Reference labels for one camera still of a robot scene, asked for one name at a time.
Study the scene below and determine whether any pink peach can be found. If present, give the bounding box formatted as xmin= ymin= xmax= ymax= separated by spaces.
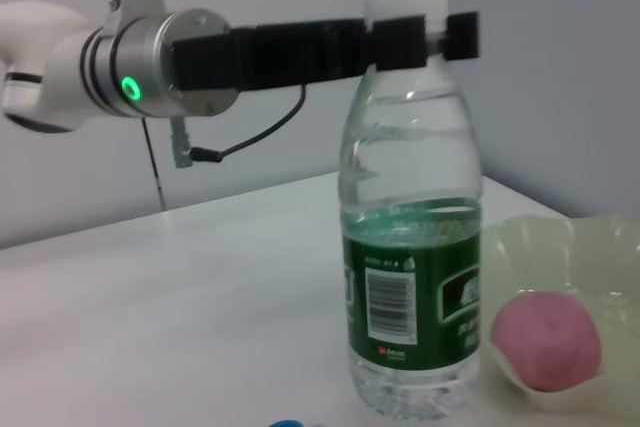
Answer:
xmin=489 ymin=290 xmax=602 ymax=393

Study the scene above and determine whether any clear plastic water bottle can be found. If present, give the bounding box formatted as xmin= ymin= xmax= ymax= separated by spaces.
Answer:
xmin=339 ymin=0 xmax=485 ymax=422

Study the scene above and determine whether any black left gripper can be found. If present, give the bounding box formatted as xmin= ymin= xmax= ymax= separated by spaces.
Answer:
xmin=169 ymin=14 xmax=432 ymax=94

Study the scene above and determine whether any pale green glass fruit plate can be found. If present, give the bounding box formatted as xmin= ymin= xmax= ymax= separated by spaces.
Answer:
xmin=479 ymin=214 xmax=640 ymax=413

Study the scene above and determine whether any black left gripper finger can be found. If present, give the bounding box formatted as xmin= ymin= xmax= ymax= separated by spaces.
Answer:
xmin=445 ymin=11 xmax=480 ymax=61

